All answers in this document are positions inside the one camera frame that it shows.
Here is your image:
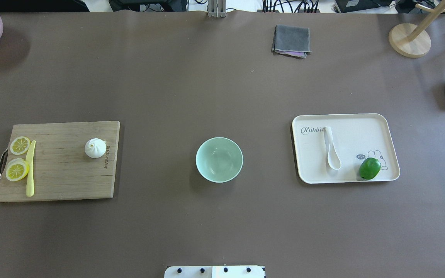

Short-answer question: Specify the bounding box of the cream rabbit serving tray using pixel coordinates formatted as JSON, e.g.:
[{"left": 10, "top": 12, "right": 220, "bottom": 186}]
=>
[{"left": 292, "top": 113, "right": 400, "bottom": 184}]

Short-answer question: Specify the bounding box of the folded grey cloth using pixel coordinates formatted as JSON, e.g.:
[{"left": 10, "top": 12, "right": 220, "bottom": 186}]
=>
[{"left": 272, "top": 24, "right": 311, "bottom": 59}]

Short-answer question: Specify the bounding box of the green lime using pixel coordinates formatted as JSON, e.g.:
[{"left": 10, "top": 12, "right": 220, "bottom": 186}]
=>
[{"left": 359, "top": 157, "right": 382, "bottom": 180}]

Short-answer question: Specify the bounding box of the wooden cutting board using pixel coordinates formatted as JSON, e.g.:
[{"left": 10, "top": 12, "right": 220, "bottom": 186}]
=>
[{"left": 0, "top": 121, "right": 120, "bottom": 202}]

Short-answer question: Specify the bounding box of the lower lemon slice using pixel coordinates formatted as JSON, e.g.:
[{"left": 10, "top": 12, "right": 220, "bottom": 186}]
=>
[{"left": 5, "top": 158, "right": 30, "bottom": 182}]

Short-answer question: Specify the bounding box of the light green ceramic bowl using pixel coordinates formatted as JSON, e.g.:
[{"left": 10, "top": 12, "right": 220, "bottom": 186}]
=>
[{"left": 195, "top": 137, "right": 244, "bottom": 183}]

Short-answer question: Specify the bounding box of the yellow plastic knife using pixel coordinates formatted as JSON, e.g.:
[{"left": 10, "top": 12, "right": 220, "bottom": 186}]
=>
[{"left": 26, "top": 140, "right": 36, "bottom": 197}]

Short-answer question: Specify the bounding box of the upper lemon slice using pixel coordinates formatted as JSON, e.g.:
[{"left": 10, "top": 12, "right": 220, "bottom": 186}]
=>
[{"left": 9, "top": 137, "right": 31, "bottom": 155}]

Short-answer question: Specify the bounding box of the aluminium frame post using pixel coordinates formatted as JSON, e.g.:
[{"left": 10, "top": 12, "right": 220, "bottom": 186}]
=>
[{"left": 208, "top": 0, "right": 226, "bottom": 18}]

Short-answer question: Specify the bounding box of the wooden mug tree stand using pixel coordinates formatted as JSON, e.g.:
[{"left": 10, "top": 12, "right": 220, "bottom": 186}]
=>
[{"left": 388, "top": 0, "right": 445, "bottom": 58}]

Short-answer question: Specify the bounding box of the white ceramic soup spoon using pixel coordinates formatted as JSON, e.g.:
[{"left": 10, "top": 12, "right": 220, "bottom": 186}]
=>
[{"left": 323, "top": 126, "right": 341, "bottom": 170}]

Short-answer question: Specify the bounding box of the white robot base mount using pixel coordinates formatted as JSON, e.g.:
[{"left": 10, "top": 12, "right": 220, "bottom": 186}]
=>
[{"left": 164, "top": 264, "right": 266, "bottom": 278}]

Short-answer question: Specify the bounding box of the lemon slice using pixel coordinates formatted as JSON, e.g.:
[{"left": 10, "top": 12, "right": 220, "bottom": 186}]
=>
[
  {"left": 5, "top": 158, "right": 30, "bottom": 182},
  {"left": 9, "top": 137, "right": 31, "bottom": 155}
]

